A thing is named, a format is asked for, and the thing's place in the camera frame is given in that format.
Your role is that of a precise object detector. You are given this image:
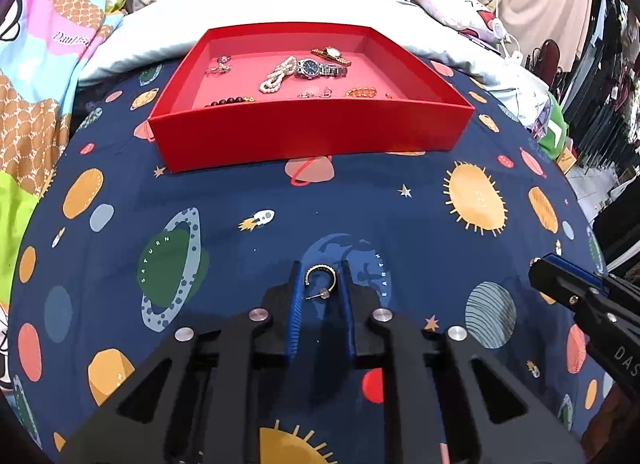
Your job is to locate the red jewelry tray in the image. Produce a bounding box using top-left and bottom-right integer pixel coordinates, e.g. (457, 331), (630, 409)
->
(149, 22), (474, 172)

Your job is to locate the gold wristwatch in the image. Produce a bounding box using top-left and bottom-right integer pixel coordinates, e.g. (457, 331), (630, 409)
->
(311, 47), (352, 68)

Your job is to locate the silver ring earring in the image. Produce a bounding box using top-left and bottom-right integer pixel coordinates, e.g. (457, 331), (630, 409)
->
(205, 54), (231, 75)

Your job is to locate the gold hoop earring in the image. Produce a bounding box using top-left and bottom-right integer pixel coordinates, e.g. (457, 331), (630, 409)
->
(304, 264), (337, 302)

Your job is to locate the silver blue-dial wristwatch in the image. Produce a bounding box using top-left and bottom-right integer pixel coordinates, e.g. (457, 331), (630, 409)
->
(295, 58), (348, 80)

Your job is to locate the colourful monkey cartoon blanket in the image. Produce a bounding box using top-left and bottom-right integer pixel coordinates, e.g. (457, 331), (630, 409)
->
(0, 0), (126, 395)

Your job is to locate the pink white plush toy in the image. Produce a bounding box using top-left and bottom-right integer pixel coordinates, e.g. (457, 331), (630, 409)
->
(413, 0), (498, 44)

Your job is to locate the black bead bracelet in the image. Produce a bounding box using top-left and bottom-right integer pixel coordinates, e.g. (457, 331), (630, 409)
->
(203, 94), (256, 109)

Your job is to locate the light blue pillow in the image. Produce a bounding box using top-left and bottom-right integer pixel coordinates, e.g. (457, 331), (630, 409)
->
(78, 0), (549, 126)

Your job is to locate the navy planet print bedsheet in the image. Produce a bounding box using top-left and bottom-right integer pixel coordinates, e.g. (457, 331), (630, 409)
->
(9, 62), (611, 460)

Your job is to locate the white pearl bracelet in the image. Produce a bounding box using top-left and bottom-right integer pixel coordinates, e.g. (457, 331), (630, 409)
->
(258, 55), (300, 95)

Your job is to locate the beige curtain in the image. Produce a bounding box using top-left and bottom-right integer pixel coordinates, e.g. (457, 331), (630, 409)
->
(499, 0), (592, 72)

